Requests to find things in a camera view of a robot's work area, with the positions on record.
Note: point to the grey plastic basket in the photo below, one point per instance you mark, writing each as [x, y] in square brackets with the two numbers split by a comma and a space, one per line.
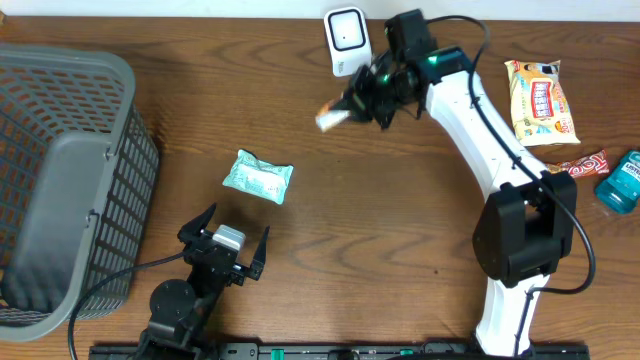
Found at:
[78, 170]

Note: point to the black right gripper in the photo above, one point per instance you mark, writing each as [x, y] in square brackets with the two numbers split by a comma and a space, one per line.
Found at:
[355, 100]

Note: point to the red chocolate bar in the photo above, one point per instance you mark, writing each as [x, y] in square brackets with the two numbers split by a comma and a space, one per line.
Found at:
[590, 165]

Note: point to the blue mouthwash bottle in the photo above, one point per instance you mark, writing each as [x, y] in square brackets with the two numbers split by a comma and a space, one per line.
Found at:
[620, 191]

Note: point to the green wet wipes pack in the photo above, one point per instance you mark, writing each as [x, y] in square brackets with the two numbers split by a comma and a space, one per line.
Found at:
[250, 175]

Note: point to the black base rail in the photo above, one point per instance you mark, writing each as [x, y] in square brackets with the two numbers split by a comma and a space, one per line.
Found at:
[253, 351]

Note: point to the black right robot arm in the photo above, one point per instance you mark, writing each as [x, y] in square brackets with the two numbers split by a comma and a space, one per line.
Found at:
[528, 219]

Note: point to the white barcode scanner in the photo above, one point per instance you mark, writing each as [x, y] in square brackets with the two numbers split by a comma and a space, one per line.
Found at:
[348, 40]

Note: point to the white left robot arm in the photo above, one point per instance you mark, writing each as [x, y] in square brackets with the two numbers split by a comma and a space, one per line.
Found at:
[180, 308]

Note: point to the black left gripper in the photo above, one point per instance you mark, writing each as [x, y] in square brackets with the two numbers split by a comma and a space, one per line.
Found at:
[191, 233]

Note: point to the small orange box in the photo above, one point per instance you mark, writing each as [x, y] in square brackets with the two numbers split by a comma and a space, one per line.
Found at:
[328, 117]

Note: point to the orange snack bag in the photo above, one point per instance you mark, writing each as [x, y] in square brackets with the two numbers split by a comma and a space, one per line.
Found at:
[539, 109]

